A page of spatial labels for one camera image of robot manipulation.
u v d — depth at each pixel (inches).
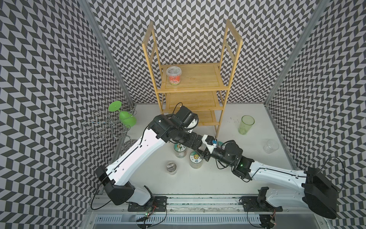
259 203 25.5
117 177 15.1
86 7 28.0
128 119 33.0
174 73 25.2
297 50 32.7
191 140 22.5
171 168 30.9
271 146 35.8
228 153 22.0
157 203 28.2
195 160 31.7
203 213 27.9
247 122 35.6
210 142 22.6
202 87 25.5
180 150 33.2
